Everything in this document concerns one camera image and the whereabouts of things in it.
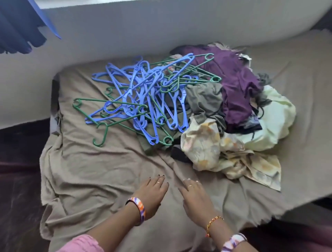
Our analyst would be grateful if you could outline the person's right hand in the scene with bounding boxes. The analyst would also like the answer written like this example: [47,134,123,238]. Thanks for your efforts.
[178,178,225,229]

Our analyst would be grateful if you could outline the person's left hand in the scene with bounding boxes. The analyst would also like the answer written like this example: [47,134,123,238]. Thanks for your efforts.
[134,174,170,220]

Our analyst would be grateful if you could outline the yellow floral dress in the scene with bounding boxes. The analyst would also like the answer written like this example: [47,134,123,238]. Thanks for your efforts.
[180,115,282,192]

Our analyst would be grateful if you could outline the navy blue shorts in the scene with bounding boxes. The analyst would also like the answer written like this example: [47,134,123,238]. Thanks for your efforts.
[228,114,262,136]

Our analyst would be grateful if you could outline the olive green button shirt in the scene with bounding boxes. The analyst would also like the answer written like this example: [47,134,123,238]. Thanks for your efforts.
[184,82,227,133]

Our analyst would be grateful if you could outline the light yellow shirt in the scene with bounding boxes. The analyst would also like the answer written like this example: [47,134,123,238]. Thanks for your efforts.
[236,84,297,152]

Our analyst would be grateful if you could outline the purple tree-print t-shirt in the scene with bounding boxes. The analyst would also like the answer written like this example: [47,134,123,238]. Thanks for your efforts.
[171,44,264,128]

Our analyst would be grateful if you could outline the olive green t-shirt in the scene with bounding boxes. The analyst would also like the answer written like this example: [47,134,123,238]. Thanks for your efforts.
[254,72,274,117]

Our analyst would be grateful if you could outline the beige garment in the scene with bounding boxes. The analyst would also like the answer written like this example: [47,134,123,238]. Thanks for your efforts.
[207,42,253,62]

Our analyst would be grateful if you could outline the person's left forearm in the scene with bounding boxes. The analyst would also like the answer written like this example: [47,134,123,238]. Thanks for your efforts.
[85,205,141,252]

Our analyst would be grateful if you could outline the person's right forearm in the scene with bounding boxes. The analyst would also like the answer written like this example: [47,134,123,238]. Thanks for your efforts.
[210,220,260,252]

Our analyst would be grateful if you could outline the bed with beige sheet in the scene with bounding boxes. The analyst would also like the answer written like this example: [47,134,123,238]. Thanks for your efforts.
[39,28,332,252]

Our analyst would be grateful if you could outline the dark wooden bed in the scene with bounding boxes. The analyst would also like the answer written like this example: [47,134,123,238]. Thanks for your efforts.
[39,28,332,252]

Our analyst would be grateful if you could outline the striped orange purple bangle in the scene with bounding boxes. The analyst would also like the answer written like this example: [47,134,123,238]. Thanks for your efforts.
[126,196,146,226]

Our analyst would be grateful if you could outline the striped white purple bangle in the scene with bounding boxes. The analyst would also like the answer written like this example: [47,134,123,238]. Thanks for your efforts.
[220,233,248,252]

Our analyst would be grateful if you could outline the blue curtain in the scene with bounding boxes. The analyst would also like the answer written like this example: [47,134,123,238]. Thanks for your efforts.
[0,0,62,55]

